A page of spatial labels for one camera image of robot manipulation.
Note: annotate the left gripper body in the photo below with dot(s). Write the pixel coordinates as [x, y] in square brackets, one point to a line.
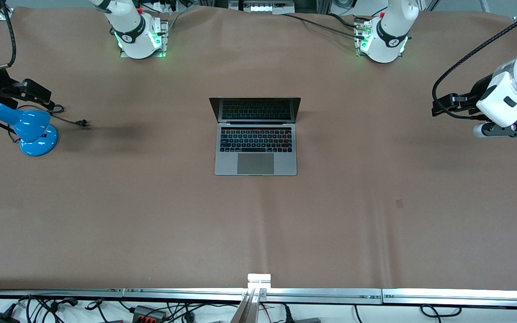
[477, 93]

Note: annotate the grey aluminium laptop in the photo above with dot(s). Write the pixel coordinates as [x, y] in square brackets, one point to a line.
[256, 152]

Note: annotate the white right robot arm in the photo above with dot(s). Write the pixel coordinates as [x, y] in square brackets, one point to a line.
[133, 27]

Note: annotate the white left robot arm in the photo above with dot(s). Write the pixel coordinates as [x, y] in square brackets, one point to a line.
[391, 31]

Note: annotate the blue desk lamp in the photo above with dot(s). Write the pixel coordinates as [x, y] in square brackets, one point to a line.
[34, 130]

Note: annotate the brown table cover mat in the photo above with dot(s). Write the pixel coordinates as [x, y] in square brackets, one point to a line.
[151, 224]

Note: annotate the black power adapter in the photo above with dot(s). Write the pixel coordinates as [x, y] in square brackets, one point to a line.
[0, 318]

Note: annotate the white power strip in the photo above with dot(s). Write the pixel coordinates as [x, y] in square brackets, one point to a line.
[260, 8]

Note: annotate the grey connector orange levers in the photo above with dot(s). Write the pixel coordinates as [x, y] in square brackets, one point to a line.
[148, 312]

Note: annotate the black plug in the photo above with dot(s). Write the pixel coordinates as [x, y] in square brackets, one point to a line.
[287, 316]

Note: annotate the aluminium frame post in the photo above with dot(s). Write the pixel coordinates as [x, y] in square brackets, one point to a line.
[7, 15]

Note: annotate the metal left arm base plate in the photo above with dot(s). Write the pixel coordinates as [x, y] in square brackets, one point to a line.
[358, 45]

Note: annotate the aluminium table edge rail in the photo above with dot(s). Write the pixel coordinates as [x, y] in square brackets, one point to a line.
[465, 297]
[321, 296]
[47, 293]

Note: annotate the shiny metal bracket plate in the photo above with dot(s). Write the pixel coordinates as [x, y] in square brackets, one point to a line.
[259, 281]

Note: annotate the aluminium camera mast profile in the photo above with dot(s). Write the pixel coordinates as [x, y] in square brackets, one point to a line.
[247, 309]

